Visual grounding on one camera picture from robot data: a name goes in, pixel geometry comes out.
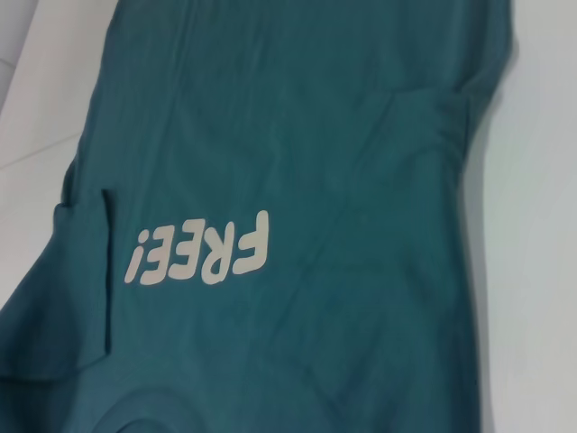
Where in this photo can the teal blue printed t-shirt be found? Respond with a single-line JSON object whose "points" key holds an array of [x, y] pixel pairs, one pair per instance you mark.
{"points": [[293, 180]]}

